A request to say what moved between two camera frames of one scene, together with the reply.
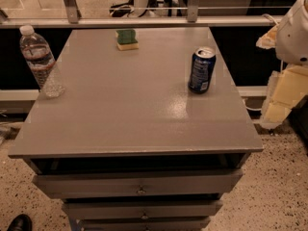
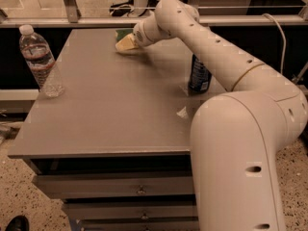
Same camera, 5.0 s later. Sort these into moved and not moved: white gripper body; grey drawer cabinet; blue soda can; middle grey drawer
Moved: white gripper body
Not moved: blue soda can; grey drawer cabinet; middle grey drawer
